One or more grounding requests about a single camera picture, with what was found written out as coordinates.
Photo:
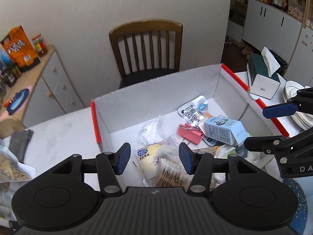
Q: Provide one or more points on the clear bag white beads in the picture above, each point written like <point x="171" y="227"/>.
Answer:
<point x="151" y="133"/>

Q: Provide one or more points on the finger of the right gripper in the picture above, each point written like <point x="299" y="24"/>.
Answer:
<point x="276" y="144"/>
<point x="286" y="108"/>

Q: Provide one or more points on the white wall cabinets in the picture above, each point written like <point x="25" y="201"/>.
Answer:
<point x="275" y="24"/>

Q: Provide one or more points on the orange snack bag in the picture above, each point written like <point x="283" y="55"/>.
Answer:
<point x="20" y="50"/>

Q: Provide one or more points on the blueberry bread packet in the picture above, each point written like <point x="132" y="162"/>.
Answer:
<point x="149" y="159"/>

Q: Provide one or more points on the cotton swab bag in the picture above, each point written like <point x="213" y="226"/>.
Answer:
<point x="170" y="171"/>

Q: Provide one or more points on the grey folded cloth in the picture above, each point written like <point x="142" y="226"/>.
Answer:
<point x="19" y="142"/>

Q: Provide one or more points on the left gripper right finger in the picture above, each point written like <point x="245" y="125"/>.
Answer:
<point x="200" y="165"/>

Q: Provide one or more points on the stacked white plates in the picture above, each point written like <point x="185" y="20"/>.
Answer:
<point x="290" y="90"/>

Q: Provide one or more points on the blue globe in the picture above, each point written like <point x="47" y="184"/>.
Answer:
<point x="6" y="62"/>

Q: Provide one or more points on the red cardboard box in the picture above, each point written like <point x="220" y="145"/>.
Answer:
<point x="181" y="98"/>

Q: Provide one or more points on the red lid sauce jar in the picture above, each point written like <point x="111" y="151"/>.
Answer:
<point x="39" y="45"/>

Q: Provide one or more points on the white mask bag green label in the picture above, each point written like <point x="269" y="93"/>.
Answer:
<point x="225" y="150"/>

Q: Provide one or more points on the red binder clip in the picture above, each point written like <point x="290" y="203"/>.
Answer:
<point x="192" y="134"/>

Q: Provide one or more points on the white sideboard cabinet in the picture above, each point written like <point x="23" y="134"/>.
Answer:
<point x="51" y="93"/>

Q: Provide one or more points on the light blue carton box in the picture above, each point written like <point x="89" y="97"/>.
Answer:
<point x="225" y="130"/>

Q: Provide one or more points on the white green tea bag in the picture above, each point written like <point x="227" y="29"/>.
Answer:
<point x="12" y="170"/>

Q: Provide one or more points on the green white tissue box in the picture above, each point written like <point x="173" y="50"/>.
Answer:
<point x="262" y="74"/>

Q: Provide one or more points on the wooden chair behind table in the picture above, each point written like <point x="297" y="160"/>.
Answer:
<point x="146" y="49"/>

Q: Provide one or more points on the gold foil snack packet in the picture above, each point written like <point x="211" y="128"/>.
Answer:
<point x="210" y="149"/>

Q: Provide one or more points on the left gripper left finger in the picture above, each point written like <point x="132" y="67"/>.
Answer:
<point x="109" y="166"/>

